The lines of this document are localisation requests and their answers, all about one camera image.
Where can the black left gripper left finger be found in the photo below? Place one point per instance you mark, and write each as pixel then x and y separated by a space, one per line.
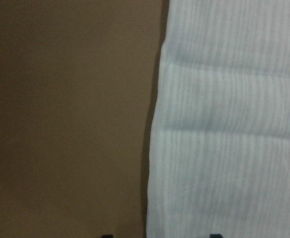
pixel 107 236

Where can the light blue button shirt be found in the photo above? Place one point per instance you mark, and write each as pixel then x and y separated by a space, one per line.
pixel 219 159

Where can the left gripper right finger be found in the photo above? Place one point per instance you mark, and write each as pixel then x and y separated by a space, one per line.
pixel 215 236

